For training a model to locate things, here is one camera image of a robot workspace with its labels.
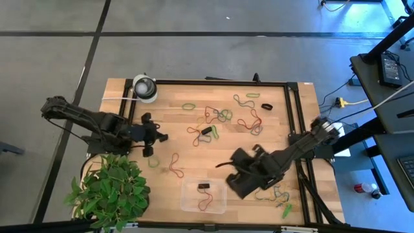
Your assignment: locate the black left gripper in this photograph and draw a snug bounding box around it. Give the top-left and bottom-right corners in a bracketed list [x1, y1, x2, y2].
[127, 112, 162, 159]

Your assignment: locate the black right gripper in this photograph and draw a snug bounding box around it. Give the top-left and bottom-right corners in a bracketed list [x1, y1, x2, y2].
[225, 144, 276, 199]

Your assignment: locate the long blue-green rubber band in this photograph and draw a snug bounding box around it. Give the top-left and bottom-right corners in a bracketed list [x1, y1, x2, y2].
[254, 186, 276, 201]
[233, 94, 256, 110]

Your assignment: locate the long red rubber band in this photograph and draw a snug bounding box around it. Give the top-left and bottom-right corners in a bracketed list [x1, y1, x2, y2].
[237, 108, 263, 132]

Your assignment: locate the clear plastic bin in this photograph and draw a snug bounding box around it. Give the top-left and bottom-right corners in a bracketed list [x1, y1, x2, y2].
[180, 177, 228, 214]

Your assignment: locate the white round lamp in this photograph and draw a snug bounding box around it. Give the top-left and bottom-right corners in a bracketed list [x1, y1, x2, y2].
[132, 74, 159, 104]

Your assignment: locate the green leafy plant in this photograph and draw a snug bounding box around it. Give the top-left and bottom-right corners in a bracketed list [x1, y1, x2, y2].
[63, 154, 151, 233]

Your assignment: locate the white box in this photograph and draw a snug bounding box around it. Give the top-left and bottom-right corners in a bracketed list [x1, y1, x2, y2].
[332, 122, 352, 158]

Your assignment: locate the red capped plastic bottle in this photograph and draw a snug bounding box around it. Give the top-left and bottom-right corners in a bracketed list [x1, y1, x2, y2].
[353, 182, 378, 194]

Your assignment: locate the black desk crossbar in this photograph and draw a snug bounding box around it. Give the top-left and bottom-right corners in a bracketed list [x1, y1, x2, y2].
[332, 116, 388, 155]

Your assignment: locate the black desk foot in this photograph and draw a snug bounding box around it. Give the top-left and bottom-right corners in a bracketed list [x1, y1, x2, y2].
[367, 144, 391, 195]

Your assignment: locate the grey chair leg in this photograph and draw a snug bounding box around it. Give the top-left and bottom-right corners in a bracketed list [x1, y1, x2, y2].
[0, 140, 26, 157]

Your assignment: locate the black desk top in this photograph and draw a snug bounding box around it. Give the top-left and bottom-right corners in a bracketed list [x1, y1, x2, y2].
[350, 53, 414, 135]
[373, 132, 414, 213]

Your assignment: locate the black keyboard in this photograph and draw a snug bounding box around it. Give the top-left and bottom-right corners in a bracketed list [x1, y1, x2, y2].
[397, 154, 414, 191]

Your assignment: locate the black power adapter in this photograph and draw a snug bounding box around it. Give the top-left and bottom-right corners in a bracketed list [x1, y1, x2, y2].
[378, 53, 404, 89]

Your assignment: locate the black slanted pole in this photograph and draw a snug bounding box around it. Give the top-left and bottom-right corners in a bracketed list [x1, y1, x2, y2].
[360, 14, 414, 65]

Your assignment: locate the black table edge rail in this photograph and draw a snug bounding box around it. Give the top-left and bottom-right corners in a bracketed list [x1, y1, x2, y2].
[0, 219, 414, 233]

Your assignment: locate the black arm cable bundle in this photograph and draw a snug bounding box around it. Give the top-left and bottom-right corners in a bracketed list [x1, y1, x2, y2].
[296, 157, 345, 227]

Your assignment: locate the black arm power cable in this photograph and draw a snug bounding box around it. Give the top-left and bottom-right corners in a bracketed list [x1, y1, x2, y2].
[47, 116, 95, 184]

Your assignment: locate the yellow power cord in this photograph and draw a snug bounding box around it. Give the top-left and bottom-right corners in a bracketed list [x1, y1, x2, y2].
[343, 98, 370, 107]

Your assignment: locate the thick white cable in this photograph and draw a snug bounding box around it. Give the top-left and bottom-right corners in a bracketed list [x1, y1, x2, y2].
[371, 80, 414, 111]

